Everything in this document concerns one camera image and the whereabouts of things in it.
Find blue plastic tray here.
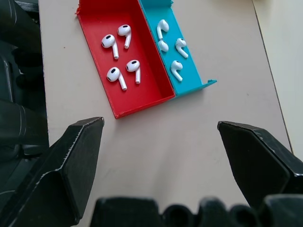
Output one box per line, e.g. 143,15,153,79
138,0,217,99

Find white earbud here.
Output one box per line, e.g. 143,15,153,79
101,34,120,60
125,59,142,85
158,39,169,52
170,60,184,82
117,24,132,50
156,19,170,40
175,37,189,59
106,67,128,91

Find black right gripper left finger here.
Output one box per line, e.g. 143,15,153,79
0,116,105,227

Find red plastic tray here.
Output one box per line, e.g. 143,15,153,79
75,0,176,120

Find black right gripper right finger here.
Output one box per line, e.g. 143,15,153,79
217,120,303,209

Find dark rounded shape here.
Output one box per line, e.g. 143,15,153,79
0,0,50,209

